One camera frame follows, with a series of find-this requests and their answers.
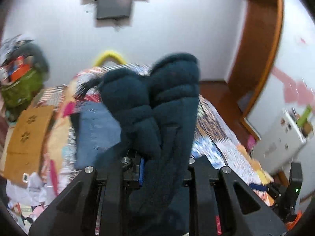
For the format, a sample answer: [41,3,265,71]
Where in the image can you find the dark teal pants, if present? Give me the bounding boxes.
[75,52,201,236]

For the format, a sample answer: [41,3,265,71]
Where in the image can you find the white cabinet with stickers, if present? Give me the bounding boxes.
[252,109,307,174]

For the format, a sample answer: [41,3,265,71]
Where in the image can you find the folded blue jeans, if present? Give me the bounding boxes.
[74,101,121,170]

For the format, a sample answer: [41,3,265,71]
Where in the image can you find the patchwork patterned bedspread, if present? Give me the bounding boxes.
[31,63,275,236]

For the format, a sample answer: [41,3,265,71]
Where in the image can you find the folded black garment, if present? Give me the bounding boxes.
[70,113,81,151]

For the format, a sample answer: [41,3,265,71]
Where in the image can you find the white crumpled paper pile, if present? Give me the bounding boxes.
[6,173,56,223]

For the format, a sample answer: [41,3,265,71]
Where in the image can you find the wooden lap desk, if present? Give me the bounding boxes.
[3,105,54,187]

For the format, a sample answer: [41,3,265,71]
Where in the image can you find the yellow plush item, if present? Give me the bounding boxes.
[93,50,127,67]

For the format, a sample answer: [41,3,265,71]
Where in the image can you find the grey neck pillow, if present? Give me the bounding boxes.
[12,42,50,82]

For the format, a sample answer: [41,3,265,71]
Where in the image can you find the green camouflage bag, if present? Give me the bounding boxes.
[1,69,43,118]

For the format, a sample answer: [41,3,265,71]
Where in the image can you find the orange box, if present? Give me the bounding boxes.
[11,64,31,82]

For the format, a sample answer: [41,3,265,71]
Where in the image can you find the wooden door frame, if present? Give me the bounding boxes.
[199,0,284,141]

